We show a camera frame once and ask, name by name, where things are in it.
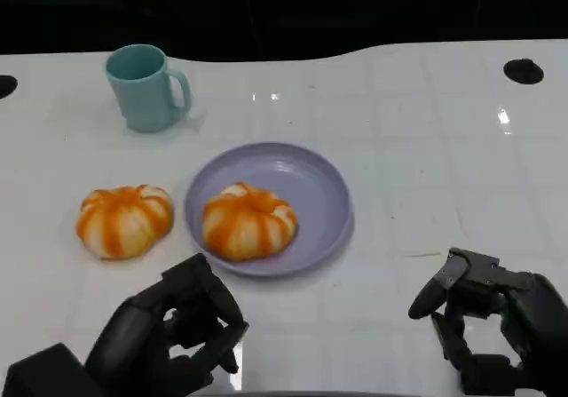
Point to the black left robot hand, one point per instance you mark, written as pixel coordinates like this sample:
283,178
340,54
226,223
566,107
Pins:
128,339

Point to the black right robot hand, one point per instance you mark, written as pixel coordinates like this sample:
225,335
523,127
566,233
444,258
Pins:
537,321

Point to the orange white toy bread roll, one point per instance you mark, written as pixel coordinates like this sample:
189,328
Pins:
122,224
248,224

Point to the pale green mug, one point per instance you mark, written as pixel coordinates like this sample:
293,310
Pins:
142,99

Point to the lilac plate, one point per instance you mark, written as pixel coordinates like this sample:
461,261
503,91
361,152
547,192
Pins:
319,192

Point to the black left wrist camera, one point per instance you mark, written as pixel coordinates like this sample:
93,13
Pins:
44,372

